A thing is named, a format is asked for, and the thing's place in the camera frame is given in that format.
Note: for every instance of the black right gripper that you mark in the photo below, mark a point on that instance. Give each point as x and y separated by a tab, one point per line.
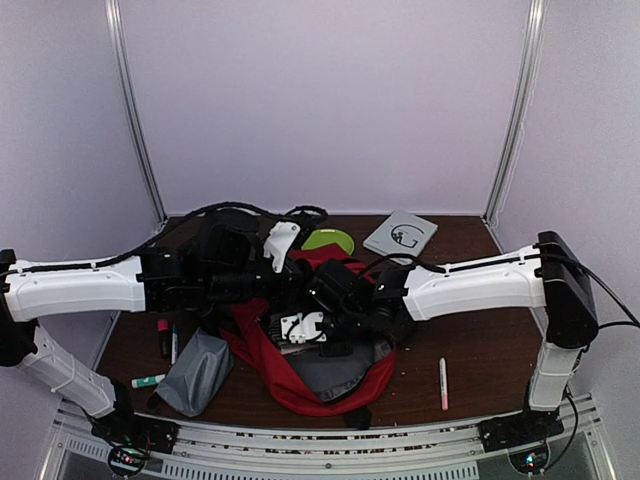
343	349

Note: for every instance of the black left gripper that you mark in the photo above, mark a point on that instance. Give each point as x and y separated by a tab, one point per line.
292	283

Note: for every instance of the red backpack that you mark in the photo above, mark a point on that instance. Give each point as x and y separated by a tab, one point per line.
311	383

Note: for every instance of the rose cover book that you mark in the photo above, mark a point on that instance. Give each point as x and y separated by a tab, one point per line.
282	340

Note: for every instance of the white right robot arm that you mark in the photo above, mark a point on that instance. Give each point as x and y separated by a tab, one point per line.
544	275

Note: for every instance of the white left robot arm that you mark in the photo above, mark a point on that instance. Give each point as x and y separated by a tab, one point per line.
31	290

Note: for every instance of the pink black highlighter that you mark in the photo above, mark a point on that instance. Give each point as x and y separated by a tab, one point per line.
164	336

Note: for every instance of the blue white pen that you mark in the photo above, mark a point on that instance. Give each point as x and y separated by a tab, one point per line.
174	344

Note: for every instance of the pink white pen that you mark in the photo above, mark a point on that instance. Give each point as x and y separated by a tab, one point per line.
443	379

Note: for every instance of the grey book with G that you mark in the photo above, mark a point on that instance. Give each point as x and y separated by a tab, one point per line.
401	232

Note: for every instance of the green plate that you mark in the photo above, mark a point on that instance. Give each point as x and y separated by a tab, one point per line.
323	237

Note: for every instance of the green white glue stick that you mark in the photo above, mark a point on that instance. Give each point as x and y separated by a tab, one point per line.
148	381

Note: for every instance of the grey pencil pouch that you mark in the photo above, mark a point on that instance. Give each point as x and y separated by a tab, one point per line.
196	377

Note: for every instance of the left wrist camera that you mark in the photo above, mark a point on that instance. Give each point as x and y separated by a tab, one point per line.
225	247

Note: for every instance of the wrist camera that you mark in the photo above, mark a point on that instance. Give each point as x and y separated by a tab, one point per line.
330	281
225	247

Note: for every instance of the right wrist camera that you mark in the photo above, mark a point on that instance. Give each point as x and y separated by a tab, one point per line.
330	281

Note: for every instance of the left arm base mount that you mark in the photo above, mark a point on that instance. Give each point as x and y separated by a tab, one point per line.
131	450

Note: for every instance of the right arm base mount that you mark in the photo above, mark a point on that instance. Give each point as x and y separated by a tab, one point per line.
524	436

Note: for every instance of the aluminium front rail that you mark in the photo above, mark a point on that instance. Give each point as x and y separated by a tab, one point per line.
445	450

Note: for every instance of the left aluminium frame post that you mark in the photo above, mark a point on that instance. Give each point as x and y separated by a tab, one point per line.
117	36

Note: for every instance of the aluminium frame post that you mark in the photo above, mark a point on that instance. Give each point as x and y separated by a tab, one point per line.
117	36
522	97

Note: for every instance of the right aluminium frame post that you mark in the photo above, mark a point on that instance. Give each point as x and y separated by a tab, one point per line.
522	97

